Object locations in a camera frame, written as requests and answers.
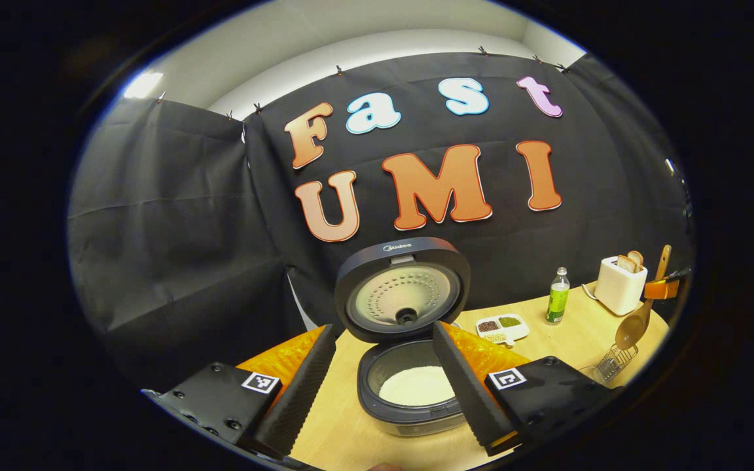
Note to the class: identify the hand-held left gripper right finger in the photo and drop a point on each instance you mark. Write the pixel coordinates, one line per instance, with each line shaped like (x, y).
(465, 392)

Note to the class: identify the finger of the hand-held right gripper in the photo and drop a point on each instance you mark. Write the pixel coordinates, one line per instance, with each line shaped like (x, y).
(662, 290)

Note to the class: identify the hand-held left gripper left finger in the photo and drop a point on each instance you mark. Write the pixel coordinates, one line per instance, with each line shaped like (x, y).
(298, 392)

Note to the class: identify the white rice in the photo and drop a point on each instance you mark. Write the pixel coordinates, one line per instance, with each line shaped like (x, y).
(416, 387)

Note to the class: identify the wooden spoon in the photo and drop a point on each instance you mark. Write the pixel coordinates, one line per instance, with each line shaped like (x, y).
(632, 330)

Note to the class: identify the dark grey rice cooker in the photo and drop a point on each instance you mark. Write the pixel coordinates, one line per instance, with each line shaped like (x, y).
(377, 297)

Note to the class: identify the bread slice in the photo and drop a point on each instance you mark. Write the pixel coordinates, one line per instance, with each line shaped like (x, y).
(626, 263)
(637, 258)

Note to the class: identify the white toaster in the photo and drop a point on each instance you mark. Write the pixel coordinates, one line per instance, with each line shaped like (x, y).
(619, 291)

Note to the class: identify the white divided grain dish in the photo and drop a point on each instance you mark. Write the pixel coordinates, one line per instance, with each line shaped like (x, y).
(501, 324)

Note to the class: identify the green drink bottle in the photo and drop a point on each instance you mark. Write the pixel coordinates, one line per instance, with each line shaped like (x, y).
(557, 301)

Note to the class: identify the black backdrop cloth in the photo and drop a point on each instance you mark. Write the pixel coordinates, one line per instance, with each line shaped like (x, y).
(174, 229)

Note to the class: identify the row of black cloth clips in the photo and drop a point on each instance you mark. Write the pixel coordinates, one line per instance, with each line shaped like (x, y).
(338, 70)

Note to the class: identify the ceiling light panel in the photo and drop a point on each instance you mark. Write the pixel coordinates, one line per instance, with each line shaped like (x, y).
(143, 85)

